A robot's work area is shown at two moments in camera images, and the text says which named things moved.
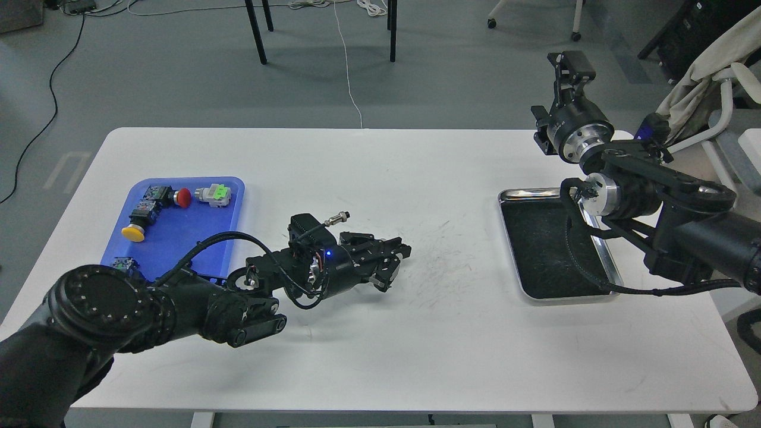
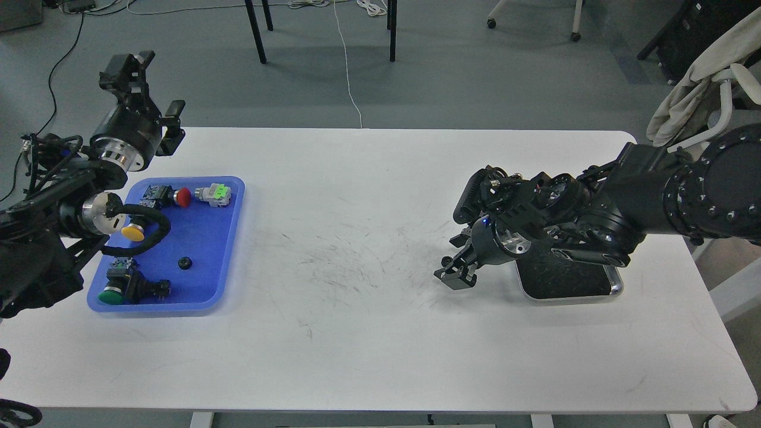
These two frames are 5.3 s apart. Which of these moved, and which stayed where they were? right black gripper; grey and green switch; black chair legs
Moved: right black gripper
Stayed: grey and green switch; black chair legs
